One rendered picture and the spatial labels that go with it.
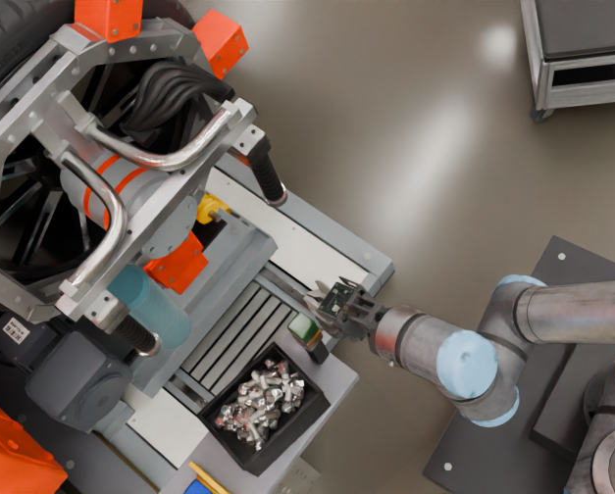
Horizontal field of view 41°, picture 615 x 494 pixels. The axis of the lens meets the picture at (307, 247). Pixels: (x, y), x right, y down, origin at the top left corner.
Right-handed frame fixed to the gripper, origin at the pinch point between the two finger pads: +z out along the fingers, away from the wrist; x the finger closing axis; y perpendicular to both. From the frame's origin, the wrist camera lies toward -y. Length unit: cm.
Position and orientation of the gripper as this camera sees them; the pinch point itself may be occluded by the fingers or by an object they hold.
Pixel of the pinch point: (314, 299)
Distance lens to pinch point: 143.0
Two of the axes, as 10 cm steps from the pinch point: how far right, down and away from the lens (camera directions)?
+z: -6.6, -2.5, 7.1
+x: -5.6, 8.0, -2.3
